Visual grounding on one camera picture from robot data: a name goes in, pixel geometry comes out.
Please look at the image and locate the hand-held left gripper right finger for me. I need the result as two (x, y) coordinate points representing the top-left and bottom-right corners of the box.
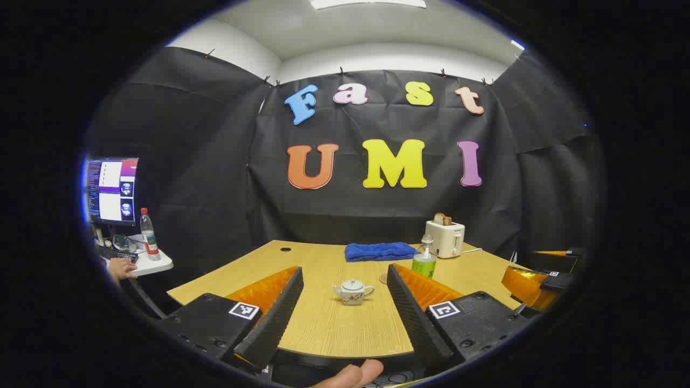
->
(387, 264), (532, 375)

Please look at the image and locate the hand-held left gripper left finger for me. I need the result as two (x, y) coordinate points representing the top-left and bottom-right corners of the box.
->
(162, 266), (304, 373)

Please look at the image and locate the green label water bottle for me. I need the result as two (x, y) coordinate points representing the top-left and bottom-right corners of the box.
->
(412, 234), (438, 279)

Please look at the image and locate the white floral teacup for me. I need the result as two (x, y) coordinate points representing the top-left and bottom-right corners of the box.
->
(333, 279), (375, 306)

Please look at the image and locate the red cap water bottle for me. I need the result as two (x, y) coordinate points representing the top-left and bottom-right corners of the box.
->
(140, 207), (162, 261)

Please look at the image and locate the blue towel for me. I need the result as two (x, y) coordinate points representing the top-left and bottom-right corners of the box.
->
(344, 242), (421, 263)

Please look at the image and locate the white toaster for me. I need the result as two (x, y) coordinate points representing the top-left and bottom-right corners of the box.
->
(425, 220), (466, 259)

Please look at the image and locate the white side table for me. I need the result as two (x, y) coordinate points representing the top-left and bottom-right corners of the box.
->
(97, 237), (174, 320)

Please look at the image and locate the black keyboard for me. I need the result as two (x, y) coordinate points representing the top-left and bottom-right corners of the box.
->
(96, 245), (139, 264)

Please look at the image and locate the computer monitor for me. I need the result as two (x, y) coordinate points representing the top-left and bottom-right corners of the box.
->
(85, 157), (140, 225)

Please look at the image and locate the ceiling light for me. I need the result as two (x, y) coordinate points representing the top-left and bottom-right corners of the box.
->
(310, 0), (427, 10)

